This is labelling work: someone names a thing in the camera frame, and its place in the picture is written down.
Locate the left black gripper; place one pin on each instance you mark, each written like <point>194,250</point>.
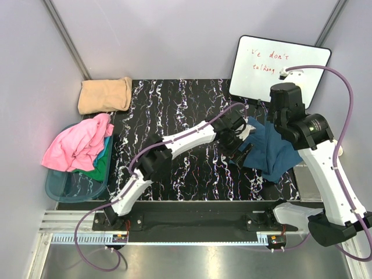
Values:
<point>238,158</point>

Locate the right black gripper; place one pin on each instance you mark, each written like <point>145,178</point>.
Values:
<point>269,114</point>

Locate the blue t shirt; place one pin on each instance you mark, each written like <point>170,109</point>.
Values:
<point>270,154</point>

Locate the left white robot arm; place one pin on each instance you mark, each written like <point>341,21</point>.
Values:
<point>154,161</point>

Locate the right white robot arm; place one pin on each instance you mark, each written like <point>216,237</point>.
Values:
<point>342,215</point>

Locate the white whiteboard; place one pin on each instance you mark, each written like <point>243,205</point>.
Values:
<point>260,61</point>

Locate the grey setup guide booklet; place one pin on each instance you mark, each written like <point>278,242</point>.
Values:
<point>307,187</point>

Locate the green t shirt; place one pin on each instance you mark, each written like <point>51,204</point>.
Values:
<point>100,165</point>

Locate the folded beige t shirt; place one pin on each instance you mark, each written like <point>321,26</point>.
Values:
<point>105,96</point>

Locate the pink t shirt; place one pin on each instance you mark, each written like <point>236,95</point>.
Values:
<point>79,145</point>

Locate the teal plastic basket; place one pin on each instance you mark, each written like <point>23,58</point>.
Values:
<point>68,187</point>

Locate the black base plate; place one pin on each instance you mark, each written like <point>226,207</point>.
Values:
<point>246,215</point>

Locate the aluminium rail frame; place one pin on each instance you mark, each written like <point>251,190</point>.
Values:
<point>68,247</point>

